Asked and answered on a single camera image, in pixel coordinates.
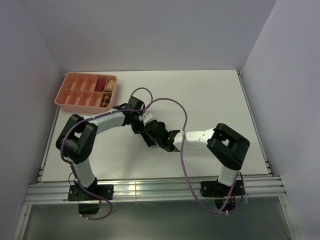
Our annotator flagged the brown argyle sock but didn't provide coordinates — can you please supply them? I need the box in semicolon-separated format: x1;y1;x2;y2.
100;94;111;108

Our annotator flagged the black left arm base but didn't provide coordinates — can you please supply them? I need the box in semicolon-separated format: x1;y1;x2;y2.
67;182;114;216

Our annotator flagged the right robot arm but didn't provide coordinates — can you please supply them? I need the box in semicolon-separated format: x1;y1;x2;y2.
141;120;251;195

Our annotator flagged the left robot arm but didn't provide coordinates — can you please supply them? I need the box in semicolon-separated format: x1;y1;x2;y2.
55;96;145;200

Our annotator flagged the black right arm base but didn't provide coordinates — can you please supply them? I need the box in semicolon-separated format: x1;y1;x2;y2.
200;180;246;212

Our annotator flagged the tan rolled sock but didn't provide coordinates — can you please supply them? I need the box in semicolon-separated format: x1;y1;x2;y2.
104;80;116;93

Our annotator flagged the dark red rolled sock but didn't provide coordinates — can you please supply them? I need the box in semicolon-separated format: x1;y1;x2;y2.
95;78;107;92

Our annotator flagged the pink compartment tray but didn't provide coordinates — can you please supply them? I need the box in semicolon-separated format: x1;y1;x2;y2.
54;72;118;115

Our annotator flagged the aluminium table edge rail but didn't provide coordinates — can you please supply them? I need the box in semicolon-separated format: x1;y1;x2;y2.
236;70;273;176

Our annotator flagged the front aluminium rail frame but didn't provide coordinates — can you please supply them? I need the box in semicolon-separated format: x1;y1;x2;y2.
23;174;287;205

